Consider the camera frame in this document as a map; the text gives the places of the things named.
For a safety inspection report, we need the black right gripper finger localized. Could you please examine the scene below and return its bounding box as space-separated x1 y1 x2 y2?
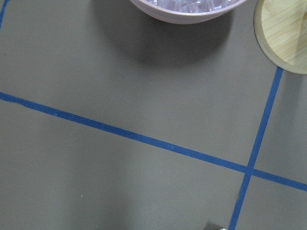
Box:
204 221 228 230

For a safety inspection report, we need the pink bowl with ice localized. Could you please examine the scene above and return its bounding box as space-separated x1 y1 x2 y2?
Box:
131 0 246 24

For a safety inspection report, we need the wooden round stand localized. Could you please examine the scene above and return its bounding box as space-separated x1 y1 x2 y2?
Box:
254 0 307 74

